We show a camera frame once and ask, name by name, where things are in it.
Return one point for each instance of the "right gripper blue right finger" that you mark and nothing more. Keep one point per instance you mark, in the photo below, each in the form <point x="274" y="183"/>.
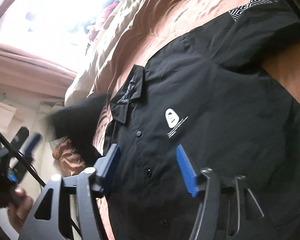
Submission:
<point x="187" y="171"/>

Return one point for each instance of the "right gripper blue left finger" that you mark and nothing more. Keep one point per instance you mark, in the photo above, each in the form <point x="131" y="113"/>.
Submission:
<point x="105" y="171"/>

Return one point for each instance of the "black button-up shirt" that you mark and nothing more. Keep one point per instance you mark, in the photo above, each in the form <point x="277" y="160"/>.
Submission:
<point x="207" y="91"/>

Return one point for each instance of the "pink clothes on sill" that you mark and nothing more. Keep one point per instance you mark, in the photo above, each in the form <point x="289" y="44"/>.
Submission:
<point x="93" y="26"/>

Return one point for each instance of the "person left hand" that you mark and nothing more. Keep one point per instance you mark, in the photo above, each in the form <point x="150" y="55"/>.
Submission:
<point x="18" y="214"/>

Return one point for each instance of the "brown bed blanket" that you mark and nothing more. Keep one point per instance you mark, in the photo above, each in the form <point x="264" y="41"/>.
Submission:
<point x="155" y="25"/>

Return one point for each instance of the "beige duvet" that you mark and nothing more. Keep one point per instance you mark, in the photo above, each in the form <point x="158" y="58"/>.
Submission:
<point x="101" y="51"/>

